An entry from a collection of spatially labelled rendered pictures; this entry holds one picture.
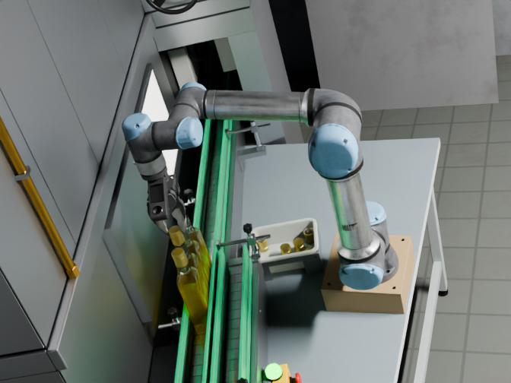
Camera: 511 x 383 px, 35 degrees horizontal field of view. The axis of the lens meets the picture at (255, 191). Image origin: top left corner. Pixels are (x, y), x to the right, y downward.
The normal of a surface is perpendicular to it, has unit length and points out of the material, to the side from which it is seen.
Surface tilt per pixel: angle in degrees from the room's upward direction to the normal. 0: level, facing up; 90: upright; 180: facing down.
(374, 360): 0
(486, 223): 0
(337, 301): 90
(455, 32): 82
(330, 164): 87
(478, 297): 0
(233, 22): 90
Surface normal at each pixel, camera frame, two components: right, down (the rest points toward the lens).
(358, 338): -0.24, -0.78
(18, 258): 0.97, -0.18
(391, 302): -0.27, 0.62
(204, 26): -0.01, 0.59
